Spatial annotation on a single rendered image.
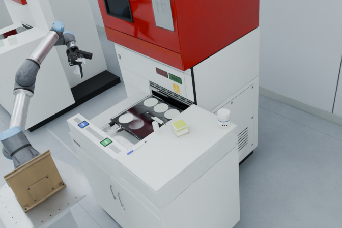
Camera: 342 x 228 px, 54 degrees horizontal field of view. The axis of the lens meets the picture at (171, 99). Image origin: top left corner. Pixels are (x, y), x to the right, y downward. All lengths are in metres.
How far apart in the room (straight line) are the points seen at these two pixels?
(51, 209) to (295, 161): 2.04
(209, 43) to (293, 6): 1.34
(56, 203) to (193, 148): 0.80
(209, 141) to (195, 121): 0.20
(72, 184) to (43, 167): 0.22
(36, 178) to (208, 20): 1.28
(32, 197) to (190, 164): 0.86
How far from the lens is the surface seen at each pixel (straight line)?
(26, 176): 1.91
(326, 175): 3.08
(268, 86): 3.79
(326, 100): 3.50
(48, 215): 1.97
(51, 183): 2.01
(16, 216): 2.06
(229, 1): 2.15
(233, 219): 2.52
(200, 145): 1.85
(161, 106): 2.29
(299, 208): 2.82
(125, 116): 2.26
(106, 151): 1.95
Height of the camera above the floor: 2.23
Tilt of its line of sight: 35 degrees down
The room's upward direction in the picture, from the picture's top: 9 degrees counter-clockwise
